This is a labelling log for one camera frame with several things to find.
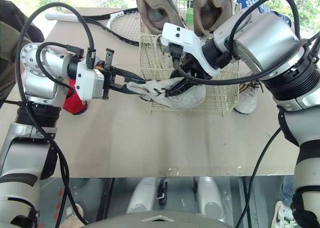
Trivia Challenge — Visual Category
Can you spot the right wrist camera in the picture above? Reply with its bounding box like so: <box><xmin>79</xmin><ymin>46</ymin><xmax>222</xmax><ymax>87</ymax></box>
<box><xmin>159</xmin><ymin>22</ymin><xmax>221</xmax><ymax>78</ymax></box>

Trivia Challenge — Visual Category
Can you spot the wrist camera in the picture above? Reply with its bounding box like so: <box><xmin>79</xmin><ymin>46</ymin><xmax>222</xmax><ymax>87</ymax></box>
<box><xmin>159</xmin><ymin>22</ymin><xmax>221</xmax><ymax>78</ymax></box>
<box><xmin>74</xmin><ymin>61</ymin><xmax>105</xmax><ymax>101</ymax></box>

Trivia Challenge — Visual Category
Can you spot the red shoe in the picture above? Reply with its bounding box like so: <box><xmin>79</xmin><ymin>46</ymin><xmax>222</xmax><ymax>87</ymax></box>
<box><xmin>61</xmin><ymin>78</ymin><xmax>89</xmax><ymax>116</ymax></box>

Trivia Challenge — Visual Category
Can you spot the black cable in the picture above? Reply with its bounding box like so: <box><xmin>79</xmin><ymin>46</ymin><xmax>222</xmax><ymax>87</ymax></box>
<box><xmin>234</xmin><ymin>126</ymin><xmax>283</xmax><ymax>228</ymax></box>
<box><xmin>14</xmin><ymin>2</ymin><xmax>98</xmax><ymax>226</ymax></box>
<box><xmin>172</xmin><ymin>0</ymin><xmax>320</xmax><ymax>86</ymax></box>

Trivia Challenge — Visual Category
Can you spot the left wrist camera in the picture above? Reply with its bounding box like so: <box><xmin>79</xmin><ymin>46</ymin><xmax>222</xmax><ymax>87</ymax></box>
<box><xmin>74</xmin><ymin>61</ymin><xmax>105</xmax><ymax>101</ymax></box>

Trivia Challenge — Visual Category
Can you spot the black and white racket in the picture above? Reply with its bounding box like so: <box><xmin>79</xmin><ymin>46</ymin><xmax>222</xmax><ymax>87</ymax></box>
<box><xmin>44</xmin><ymin>8</ymin><xmax>144</xmax><ymax>48</ymax></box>

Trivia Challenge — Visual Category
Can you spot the small white shoe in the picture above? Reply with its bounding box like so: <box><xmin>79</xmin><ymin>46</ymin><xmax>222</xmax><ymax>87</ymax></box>
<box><xmin>125</xmin><ymin>77</ymin><xmax>207</xmax><ymax>110</ymax></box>
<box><xmin>233</xmin><ymin>79</ymin><xmax>264</xmax><ymax>115</ymax></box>

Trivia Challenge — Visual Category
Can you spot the robot body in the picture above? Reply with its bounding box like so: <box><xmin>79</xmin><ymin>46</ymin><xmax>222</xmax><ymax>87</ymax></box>
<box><xmin>83</xmin><ymin>176</ymin><xmax>237</xmax><ymax>228</ymax></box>

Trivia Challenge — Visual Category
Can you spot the green pack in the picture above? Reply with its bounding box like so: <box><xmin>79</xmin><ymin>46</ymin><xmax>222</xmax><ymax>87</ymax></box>
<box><xmin>185</xmin><ymin>7</ymin><xmax>195</xmax><ymax>26</ymax></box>

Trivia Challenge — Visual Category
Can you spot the large tan shoe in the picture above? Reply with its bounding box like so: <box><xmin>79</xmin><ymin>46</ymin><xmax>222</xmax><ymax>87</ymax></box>
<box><xmin>135</xmin><ymin>0</ymin><xmax>188</xmax><ymax>36</ymax></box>
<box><xmin>193</xmin><ymin>0</ymin><xmax>236</xmax><ymax>38</ymax></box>

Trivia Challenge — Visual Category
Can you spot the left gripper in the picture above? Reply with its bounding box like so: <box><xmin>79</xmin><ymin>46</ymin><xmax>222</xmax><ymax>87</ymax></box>
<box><xmin>101</xmin><ymin>48</ymin><xmax>148</xmax><ymax>101</ymax></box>

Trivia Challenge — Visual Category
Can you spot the person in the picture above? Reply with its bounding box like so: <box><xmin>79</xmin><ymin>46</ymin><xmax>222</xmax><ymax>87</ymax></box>
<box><xmin>270</xmin><ymin>175</ymin><xmax>301</xmax><ymax>228</ymax></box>
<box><xmin>0</xmin><ymin>0</ymin><xmax>46</xmax><ymax>101</ymax></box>
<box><xmin>59</xmin><ymin>202</ymin><xmax>86</xmax><ymax>228</ymax></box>

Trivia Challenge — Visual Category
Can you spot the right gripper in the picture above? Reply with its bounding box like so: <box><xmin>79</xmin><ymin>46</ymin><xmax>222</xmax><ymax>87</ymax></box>
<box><xmin>164</xmin><ymin>53</ymin><xmax>213</xmax><ymax>98</ymax></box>

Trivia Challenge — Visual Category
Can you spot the white wire basket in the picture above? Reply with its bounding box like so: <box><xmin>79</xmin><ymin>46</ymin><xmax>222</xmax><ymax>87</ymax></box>
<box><xmin>138</xmin><ymin>0</ymin><xmax>241</xmax><ymax>117</ymax></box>

